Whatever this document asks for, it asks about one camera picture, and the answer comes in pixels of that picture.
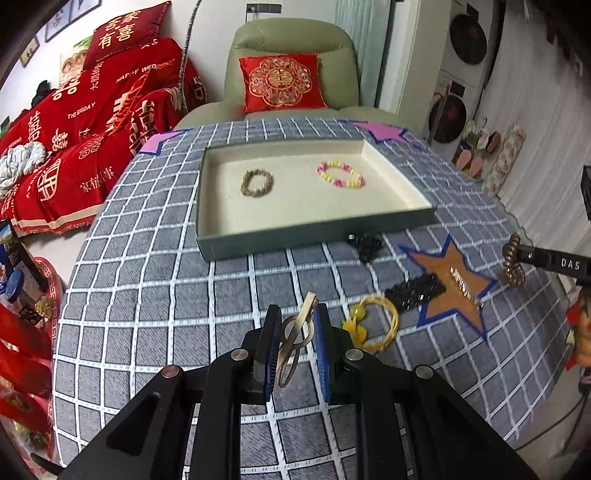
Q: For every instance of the pale green curtain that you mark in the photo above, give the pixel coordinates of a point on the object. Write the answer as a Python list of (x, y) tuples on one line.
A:
[(364, 46)]

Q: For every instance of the grey checked tablecloth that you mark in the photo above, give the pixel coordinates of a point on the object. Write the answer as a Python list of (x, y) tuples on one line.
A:
[(161, 300)]

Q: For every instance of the white washing machine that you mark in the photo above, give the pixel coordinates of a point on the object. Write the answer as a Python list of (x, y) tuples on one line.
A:
[(450, 113)]

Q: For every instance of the large purple star sticker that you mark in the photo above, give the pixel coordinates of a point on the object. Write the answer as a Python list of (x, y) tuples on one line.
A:
[(383, 131)]

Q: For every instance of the sofa with red cover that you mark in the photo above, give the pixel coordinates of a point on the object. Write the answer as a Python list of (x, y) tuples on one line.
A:
[(92, 138)]

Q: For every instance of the orange star sticker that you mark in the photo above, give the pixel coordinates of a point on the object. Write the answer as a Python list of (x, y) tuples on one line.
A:
[(443, 304)]

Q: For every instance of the pile of red gift packages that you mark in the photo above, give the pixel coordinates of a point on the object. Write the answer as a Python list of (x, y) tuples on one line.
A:
[(23, 360)]

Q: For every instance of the red pillow with gold print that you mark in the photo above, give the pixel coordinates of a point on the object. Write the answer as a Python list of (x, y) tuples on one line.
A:
[(124, 32)]

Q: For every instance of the jar with blue lid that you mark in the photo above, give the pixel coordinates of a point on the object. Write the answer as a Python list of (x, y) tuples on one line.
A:
[(14, 284)]

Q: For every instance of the grey white knitted blanket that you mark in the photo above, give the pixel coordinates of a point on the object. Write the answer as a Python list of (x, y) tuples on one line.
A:
[(18, 161)]

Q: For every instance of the cartoon print cushion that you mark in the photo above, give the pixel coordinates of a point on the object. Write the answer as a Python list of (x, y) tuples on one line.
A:
[(74, 60)]

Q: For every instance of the row of slippers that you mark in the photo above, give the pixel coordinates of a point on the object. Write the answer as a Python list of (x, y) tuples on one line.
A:
[(473, 161)]

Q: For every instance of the black braided hair band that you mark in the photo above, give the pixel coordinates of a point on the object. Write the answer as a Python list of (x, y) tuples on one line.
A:
[(415, 290)]

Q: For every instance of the gold metal hair clip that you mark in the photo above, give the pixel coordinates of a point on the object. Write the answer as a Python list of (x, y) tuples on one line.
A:
[(304, 314)]

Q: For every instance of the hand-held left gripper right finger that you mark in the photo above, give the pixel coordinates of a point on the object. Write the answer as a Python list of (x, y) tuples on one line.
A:
[(323, 355)]

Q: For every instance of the white dryer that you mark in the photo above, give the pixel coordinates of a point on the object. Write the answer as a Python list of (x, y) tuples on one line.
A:
[(468, 39)]

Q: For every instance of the black hair claw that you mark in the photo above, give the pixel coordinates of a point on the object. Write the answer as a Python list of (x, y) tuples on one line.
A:
[(367, 247)]

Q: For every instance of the blue snack box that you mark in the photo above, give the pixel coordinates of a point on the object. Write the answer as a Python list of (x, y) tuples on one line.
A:
[(14, 249)]

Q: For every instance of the red toy figure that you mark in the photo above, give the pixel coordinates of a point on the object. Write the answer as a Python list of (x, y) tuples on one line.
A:
[(581, 332)]

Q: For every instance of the red embroidered cushion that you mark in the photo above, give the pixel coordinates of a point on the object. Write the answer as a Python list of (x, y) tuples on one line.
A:
[(277, 83)]

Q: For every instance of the green armchair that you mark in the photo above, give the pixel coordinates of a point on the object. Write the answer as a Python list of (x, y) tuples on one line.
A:
[(286, 41)]

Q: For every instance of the small purple star sticker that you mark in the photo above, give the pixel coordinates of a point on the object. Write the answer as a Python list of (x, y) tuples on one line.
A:
[(159, 142)]

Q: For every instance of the small framed wall picture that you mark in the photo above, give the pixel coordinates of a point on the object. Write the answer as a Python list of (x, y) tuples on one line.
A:
[(29, 50)]

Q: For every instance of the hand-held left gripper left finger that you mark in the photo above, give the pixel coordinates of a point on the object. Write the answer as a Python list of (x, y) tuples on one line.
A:
[(272, 355)]

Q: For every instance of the green tray with cream lining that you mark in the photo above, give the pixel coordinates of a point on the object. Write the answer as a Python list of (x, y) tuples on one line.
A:
[(295, 203)]

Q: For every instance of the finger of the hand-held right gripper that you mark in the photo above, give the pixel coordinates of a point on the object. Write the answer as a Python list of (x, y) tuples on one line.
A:
[(554, 263)]

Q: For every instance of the dark cloth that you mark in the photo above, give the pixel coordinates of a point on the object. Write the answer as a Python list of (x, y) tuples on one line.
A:
[(41, 92)]

